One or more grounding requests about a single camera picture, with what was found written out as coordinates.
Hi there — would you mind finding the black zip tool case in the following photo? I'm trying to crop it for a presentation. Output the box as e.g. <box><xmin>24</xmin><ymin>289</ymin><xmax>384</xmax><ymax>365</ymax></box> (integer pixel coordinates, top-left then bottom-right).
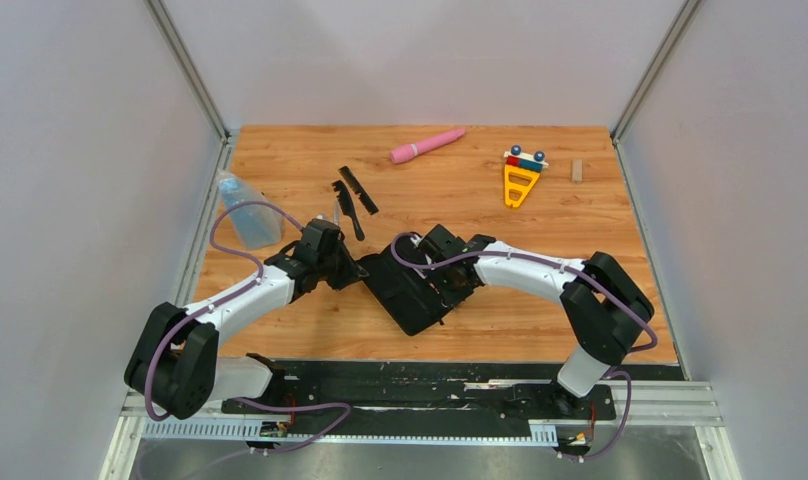
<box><xmin>358</xmin><ymin>249</ymin><xmax>461</xmax><ymax>336</ymax></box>

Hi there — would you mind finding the black barber comb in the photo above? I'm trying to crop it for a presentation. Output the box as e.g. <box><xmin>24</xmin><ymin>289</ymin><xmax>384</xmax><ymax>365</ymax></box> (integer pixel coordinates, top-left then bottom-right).
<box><xmin>338</xmin><ymin>166</ymin><xmax>379</xmax><ymax>215</ymax></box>

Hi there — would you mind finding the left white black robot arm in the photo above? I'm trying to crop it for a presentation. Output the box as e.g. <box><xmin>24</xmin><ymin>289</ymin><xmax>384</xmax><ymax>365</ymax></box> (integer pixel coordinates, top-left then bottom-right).
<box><xmin>123</xmin><ymin>219</ymin><xmax>368</xmax><ymax>421</ymax></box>

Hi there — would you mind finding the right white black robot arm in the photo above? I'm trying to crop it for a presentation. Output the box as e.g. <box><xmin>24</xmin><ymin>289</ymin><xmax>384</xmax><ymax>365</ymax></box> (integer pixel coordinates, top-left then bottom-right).
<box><xmin>403</xmin><ymin>233</ymin><xmax>658</xmax><ymax>418</ymax></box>

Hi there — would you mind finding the pink cylindrical wand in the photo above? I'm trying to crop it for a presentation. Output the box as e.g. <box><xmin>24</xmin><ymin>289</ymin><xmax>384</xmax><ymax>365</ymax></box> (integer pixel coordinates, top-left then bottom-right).
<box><xmin>389</xmin><ymin>128</ymin><xmax>466</xmax><ymax>164</ymax></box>

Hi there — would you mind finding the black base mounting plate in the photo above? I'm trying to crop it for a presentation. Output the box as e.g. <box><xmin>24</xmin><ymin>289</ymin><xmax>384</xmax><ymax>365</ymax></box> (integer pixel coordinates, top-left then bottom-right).
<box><xmin>257</xmin><ymin>360</ymin><xmax>617</xmax><ymax>437</ymax></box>

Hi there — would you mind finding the colourful toy block bar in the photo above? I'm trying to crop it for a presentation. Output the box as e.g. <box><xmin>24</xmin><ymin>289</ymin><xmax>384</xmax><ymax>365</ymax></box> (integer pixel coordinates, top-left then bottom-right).
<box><xmin>503</xmin><ymin>145</ymin><xmax>549</xmax><ymax>173</ymax></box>

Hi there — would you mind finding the small wooden block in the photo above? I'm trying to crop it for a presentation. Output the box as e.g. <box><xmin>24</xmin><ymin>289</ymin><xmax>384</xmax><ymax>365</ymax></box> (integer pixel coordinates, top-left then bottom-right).
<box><xmin>571</xmin><ymin>159</ymin><xmax>583</xmax><ymax>184</ymax></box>

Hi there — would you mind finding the yellow triangular toy frame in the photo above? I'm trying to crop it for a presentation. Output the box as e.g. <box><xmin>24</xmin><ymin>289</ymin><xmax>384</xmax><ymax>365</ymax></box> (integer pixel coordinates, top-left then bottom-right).
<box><xmin>503</xmin><ymin>164</ymin><xmax>541</xmax><ymax>209</ymax></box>

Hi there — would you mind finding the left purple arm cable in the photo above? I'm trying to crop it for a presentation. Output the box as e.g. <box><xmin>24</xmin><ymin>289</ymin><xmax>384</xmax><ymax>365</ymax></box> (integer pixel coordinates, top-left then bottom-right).
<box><xmin>142</xmin><ymin>200</ymin><xmax>354</xmax><ymax>480</ymax></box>

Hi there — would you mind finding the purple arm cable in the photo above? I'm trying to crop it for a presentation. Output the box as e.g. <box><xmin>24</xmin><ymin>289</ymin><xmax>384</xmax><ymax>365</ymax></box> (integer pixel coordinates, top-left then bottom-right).
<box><xmin>389</xmin><ymin>231</ymin><xmax>660</xmax><ymax>463</ymax></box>
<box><xmin>142</xmin><ymin>200</ymin><xmax>354</xmax><ymax>480</ymax></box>

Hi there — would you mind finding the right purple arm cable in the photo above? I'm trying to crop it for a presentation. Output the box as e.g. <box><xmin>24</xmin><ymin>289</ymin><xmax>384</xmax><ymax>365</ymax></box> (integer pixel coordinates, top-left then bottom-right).
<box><xmin>389</xmin><ymin>231</ymin><xmax>660</xmax><ymax>463</ymax></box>

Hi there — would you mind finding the aluminium front rail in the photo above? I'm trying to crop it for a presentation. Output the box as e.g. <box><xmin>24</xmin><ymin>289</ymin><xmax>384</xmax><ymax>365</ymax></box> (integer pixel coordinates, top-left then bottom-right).
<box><xmin>100</xmin><ymin>379</ymin><xmax>741</xmax><ymax>479</ymax></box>

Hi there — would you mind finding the left aluminium corner post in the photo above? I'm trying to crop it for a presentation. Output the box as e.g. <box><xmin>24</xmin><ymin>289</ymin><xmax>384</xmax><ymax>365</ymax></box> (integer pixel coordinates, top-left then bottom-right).
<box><xmin>143</xmin><ymin>0</ymin><xmax>233</xmax><ymax>144</ymax></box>

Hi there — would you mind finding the aluminium corner post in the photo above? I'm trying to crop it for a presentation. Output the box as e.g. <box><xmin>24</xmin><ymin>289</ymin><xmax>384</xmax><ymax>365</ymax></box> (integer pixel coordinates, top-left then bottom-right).
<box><xmin>610</xmin><ymin>0</ymin><xmax>704</xmax><ymax>146</ymax></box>
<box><xmin>143</xmin><ymin>0</ymin><xmax>233</xmax><ymax>144</ymax></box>

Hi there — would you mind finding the right aluminium corner post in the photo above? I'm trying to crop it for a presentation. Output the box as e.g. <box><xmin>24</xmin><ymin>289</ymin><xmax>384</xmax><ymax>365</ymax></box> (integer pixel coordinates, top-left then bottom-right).
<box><xmin>610</xmin><ymin>0</ymin><xmax>704</xmax><ymax>146</ymax></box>

